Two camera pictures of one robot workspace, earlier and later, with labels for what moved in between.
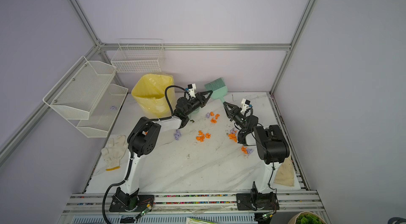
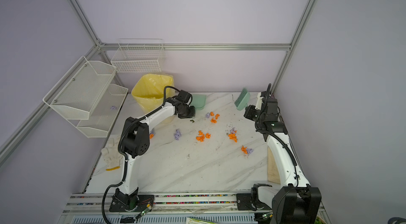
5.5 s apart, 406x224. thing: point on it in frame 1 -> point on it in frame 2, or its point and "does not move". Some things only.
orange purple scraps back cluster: x=212 y=114 does not move
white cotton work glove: x=116 y=149 does not move
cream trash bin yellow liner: x=149 y=93 does not move
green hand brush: x=218 y=87 -> x=241 y=102
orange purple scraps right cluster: x=232 y=136 does not move
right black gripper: x=234 y=114 -> x=248 y=110
